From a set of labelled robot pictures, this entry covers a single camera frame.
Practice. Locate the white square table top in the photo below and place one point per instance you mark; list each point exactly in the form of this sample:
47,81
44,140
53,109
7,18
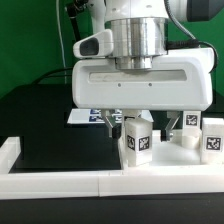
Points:
166,153

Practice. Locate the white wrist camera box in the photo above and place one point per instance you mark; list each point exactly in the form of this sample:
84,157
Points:
98,45

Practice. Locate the white marker sheet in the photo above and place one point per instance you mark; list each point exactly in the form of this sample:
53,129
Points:
85,116

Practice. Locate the white U-shaped fence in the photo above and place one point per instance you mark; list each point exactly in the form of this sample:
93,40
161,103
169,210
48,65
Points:
143,181

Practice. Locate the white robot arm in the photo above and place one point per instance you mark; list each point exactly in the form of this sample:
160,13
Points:
141,57

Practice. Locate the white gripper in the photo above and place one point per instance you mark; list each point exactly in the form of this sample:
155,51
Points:
177,81

